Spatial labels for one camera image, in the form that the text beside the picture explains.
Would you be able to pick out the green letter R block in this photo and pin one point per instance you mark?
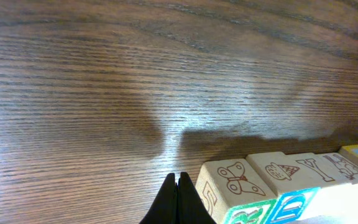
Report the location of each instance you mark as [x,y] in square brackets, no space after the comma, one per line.
[233,192]

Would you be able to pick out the wooden block green edge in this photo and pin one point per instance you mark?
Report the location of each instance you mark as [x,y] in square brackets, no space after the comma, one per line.
[338,168]

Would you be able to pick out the blue letter D block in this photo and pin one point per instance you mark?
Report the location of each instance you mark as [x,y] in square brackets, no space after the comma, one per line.
[288,180]

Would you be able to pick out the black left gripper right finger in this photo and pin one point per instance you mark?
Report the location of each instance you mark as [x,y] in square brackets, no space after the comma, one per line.
[190,208]

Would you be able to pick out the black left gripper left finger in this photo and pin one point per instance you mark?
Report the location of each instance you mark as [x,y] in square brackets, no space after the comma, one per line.
[164,207]

